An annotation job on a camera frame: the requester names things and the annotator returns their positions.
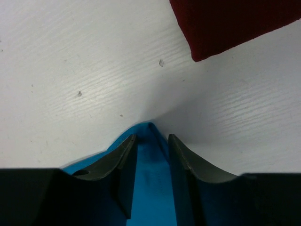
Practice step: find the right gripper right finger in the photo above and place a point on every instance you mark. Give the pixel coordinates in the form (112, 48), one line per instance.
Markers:
(205, 195)

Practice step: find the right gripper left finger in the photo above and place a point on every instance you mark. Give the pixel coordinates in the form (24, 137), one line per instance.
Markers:
(100, 194)

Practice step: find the blue t shirt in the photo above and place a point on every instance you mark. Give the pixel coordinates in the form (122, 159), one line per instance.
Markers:
(153, 201)

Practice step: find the folded dark red shirt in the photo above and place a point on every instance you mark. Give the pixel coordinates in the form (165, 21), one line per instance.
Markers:
(214, 26)

